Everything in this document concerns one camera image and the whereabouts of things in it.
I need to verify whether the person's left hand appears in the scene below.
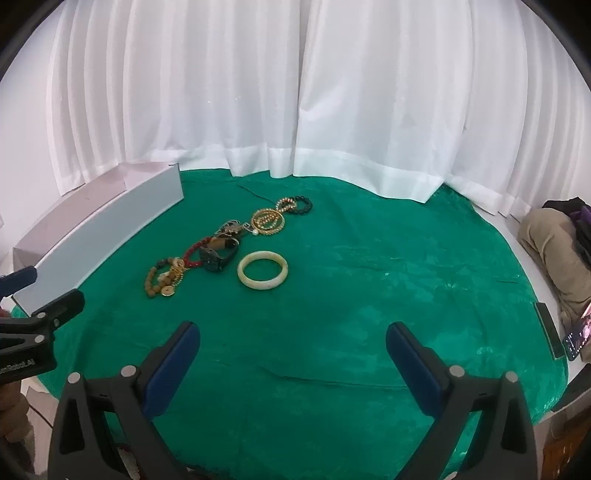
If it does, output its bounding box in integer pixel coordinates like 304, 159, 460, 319
0, 382, 31, 445

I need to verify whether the black rectangular slab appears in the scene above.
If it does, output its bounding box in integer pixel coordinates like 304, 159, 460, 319
534, 302, 566, 360

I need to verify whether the white curtain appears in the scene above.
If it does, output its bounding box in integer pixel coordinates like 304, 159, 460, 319
0, 0, 591, 219

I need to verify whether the orange-brown ring toy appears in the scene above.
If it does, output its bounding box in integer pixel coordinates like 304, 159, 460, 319
250, 207, 288, 237

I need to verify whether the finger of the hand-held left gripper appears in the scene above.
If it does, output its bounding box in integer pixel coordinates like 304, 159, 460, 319
0, 265, 38, 298
0, 288, 86, 342

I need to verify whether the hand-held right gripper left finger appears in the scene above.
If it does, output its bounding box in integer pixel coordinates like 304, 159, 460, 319
47, 322, 201, 480

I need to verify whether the smartphone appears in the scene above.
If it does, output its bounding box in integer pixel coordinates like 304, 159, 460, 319
562, 305, 591, 361

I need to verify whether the red bead bracelet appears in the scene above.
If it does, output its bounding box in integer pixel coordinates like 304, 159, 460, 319
182, 235, 218, 271

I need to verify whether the silver charm bracelet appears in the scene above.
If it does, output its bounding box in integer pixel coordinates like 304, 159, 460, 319
217, 220, 257, 239

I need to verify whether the black smart band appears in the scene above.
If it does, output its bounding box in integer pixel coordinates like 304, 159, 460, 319
198, 240, 241, 274

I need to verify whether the person in beige clothes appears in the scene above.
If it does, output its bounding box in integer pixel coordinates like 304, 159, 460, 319
517, 209, 591, 319

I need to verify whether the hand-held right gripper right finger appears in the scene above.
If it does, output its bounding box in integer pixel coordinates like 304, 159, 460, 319
385, 322, 539, 480

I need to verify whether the brown wooden bead bracelet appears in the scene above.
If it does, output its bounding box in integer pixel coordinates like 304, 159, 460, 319
146, 258, 174, 298

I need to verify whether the cream jade bangle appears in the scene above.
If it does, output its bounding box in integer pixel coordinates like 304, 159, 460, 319
237, 250, 289, 291

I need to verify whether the white cardboard box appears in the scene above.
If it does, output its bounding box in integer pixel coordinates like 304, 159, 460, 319
13, 161, 184, 315

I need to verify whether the green velvet cloth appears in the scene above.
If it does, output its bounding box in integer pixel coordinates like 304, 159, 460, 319
11, 168, 571, 480

